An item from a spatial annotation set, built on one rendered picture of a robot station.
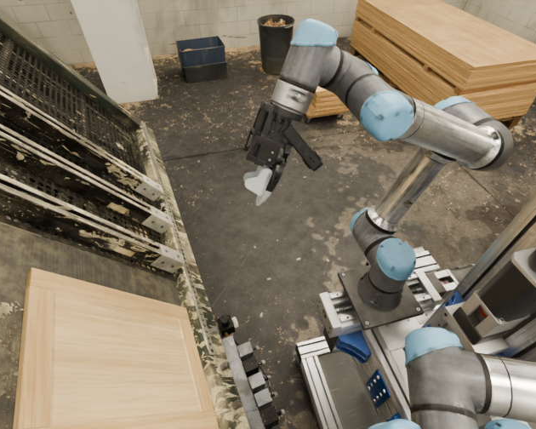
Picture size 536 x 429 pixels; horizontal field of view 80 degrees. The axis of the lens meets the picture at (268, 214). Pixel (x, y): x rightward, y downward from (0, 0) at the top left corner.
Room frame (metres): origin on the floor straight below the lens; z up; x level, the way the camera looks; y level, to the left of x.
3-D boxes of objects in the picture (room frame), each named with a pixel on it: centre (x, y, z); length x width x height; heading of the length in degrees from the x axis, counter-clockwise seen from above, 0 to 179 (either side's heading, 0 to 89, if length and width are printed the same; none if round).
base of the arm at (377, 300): (0.57, -0.39, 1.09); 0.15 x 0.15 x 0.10
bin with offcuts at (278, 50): (4.83, -0.11, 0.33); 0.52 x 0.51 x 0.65; 15
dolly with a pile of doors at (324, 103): (3.62, -0.62, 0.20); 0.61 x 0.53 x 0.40; 15
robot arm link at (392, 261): (0.57, -0.39, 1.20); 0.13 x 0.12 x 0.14; 16
